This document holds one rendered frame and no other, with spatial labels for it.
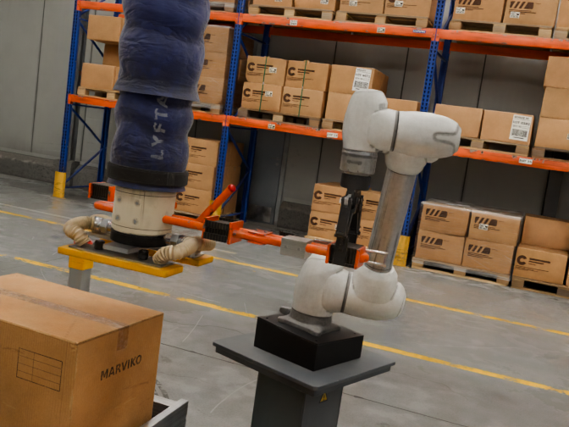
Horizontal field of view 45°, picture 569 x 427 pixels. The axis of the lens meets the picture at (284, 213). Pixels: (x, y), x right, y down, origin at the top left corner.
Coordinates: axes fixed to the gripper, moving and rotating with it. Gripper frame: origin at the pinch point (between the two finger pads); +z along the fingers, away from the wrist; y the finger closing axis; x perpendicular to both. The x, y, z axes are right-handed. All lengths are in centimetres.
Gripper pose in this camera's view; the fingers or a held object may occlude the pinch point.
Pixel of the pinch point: (345, 252)
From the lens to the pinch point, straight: 176.4
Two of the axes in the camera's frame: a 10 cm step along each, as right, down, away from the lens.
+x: 9.3, 1.7, -3.3
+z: -1.4, 9.8, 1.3
